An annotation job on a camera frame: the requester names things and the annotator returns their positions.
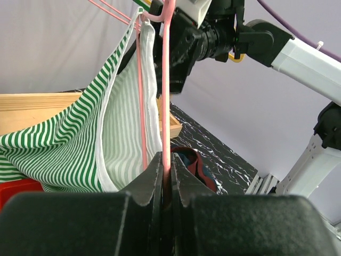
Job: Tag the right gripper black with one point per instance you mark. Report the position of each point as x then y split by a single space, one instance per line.
185 48

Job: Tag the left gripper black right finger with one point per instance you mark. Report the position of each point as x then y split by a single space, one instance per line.
206 223

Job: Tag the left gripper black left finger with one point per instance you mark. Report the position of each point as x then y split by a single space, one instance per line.
122 223

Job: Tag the pink wire hanger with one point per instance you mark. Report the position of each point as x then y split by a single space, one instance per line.
165 17

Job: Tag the yellow plastic hanger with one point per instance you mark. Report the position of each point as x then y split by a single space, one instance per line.
238 59

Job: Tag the navy maroon tank top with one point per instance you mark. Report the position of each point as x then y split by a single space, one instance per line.
194 164

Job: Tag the green white striped tank top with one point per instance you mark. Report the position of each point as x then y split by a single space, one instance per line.
102 141

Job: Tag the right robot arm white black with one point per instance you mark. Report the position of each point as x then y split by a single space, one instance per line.
217 30

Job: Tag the red plastic tray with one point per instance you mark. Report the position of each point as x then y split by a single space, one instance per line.
11 188

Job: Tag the wooden clothes rack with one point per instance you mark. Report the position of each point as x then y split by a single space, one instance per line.
19 111

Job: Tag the aluminium frame rail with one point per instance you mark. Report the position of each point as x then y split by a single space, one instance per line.
264 185

